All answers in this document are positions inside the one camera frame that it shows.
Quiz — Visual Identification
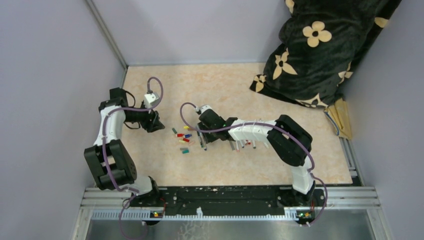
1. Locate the red white marker pen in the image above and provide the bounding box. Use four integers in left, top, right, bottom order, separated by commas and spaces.
235, 141, 240, 152

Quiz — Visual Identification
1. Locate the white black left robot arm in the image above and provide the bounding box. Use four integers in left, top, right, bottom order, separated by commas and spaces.
83, 87, 165, 207

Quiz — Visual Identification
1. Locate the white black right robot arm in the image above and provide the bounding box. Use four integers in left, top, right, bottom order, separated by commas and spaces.
196, 105, 315, 206

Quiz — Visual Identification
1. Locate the dark grey marker pen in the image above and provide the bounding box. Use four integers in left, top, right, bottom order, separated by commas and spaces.
197, 132, 205, 149

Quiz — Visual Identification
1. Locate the clear blue long-nib marker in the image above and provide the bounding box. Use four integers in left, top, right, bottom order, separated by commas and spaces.
198, 132, 207, 151

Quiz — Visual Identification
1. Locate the yellow cloth bag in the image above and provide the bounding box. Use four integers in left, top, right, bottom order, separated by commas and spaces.
324, 98, 353, 140

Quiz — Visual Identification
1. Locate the black floral blanket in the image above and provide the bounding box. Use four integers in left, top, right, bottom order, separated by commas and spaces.
249, 0, 400, 109

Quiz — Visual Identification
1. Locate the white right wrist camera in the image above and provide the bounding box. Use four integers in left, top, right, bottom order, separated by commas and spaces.
195, 104, 212, 115

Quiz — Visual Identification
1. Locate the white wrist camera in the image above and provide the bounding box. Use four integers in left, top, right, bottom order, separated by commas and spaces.
143, 92, 161, 109
195, 104, 212, 115

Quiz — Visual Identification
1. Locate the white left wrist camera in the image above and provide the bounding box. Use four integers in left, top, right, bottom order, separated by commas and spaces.
143, 92, 161, 109

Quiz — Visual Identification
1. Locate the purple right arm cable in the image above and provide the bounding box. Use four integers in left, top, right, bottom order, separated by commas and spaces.
179, 102, 329, 227

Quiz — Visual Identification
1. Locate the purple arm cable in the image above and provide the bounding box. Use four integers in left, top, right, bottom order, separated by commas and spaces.
101, 76, 165, 240
179, 102, 329, 227

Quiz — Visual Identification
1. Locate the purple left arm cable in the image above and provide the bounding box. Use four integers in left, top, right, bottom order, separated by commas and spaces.
101, 76, 165, 240

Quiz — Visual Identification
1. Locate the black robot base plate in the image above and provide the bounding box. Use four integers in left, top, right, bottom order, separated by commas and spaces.
129, 185, 326, 217

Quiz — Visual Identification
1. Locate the aluminium frame rail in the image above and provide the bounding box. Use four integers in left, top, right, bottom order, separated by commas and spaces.
80, 140, 381, 224

